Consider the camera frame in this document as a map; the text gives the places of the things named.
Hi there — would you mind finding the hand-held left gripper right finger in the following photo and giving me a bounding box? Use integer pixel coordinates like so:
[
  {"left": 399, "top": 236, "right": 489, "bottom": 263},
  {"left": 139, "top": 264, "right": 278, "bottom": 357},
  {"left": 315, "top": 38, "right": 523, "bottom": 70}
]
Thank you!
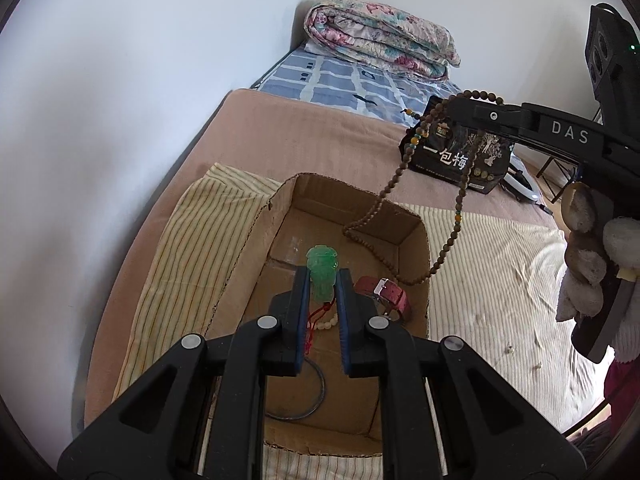
[{"left": 335, "top": 267, "right": 586, "bottom": 480}]

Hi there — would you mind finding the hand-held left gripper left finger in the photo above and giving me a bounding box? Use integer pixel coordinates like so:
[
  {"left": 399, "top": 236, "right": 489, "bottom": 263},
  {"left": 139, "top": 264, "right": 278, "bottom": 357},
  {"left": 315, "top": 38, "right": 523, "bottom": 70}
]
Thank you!
[{"left": 57, "top": 266, "right": 313, "bottom": 480}]

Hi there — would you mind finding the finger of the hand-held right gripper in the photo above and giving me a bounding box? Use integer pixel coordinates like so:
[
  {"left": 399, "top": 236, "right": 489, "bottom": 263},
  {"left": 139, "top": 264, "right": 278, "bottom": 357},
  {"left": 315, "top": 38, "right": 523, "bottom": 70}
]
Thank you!
[{"left": 440, "top": 94, "right": 527, "bottom": 133}]

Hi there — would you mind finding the cream bead bracelet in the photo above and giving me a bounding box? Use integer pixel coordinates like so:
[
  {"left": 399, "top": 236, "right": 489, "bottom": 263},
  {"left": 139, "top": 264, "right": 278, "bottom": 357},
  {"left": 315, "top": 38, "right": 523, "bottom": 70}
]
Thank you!
[{"left": 312, "top": 311, "right": 342, "bottom": 332}]

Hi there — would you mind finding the green jade pendant red cord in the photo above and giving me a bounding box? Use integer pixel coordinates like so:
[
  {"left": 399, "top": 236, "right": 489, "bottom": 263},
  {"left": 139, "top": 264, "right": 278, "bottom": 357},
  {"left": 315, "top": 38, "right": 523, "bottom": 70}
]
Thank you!
[{"left": 304, "top": 245, "right": 342, "bottom": 358}]

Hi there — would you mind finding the thin metal bangle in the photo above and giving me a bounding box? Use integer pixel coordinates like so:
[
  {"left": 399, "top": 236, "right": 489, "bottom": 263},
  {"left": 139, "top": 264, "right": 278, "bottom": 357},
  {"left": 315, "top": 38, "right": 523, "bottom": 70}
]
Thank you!
[{"left": 264, "top": 357, "right": 327, "bottom": 421}]

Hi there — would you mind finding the cardboard box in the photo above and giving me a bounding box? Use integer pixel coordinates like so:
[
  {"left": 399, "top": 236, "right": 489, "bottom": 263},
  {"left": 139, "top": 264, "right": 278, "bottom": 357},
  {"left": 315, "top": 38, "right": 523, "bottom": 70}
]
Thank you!
[{"left": 202, "top": 172, "right": 432, "bottom": 456}]

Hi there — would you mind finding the brown wooden bead necklace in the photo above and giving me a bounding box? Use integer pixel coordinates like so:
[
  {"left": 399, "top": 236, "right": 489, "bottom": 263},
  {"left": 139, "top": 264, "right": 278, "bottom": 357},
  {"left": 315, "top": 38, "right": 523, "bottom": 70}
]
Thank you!
[{"left": 342, "top": 89, "right": 506, "bottom": 286}]

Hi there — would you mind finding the person's right forearm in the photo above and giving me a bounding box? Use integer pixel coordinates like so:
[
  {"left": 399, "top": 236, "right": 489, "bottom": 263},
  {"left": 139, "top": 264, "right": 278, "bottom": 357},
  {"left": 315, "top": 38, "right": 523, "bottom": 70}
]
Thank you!
[{"left": 602, "top": 355, "right": 640, "bottom": 431}]

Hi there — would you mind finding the person's right hand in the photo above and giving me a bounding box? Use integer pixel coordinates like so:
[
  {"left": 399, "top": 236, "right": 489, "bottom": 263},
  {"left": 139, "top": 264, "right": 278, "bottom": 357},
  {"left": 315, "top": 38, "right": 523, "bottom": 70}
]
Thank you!
[{"left": 555, "top": 187, "right": 640, "bottom": 362}]

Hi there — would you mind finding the black snack bag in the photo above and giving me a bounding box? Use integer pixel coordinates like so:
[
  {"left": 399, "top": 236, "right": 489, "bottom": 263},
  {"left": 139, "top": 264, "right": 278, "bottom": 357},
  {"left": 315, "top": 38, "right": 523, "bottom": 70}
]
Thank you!
[{"left": 397, "top": 95, "right": 516, "bottom": 196}]

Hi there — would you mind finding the folded floral quilt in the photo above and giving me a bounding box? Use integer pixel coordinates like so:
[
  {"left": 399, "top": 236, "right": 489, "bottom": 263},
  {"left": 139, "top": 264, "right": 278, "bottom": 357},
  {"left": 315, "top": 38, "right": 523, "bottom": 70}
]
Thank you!
[{"left": 304, "top": 0, "right": 462, "bottom": 83}]

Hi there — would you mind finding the blue checked bed sheet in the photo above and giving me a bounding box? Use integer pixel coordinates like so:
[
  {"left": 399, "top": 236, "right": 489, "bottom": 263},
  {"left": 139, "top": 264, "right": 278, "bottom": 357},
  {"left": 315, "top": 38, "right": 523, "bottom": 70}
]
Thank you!
[{"left": 250, "top": 42, "right": 463, "bottom": 128}]

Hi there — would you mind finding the brown blanket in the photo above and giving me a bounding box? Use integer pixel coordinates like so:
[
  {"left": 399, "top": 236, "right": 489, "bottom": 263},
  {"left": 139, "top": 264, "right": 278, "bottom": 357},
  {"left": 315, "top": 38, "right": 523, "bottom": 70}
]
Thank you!
[{"left": 82, "top": 89, "right": 571, "bottom": 426}]

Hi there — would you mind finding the white ring light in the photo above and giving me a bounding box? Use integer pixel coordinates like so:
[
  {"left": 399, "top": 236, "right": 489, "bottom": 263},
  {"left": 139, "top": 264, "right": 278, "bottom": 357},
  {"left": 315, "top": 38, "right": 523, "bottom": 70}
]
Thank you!
[{"left": 500, "top": 160, "right": 543, "bottom": 204}]

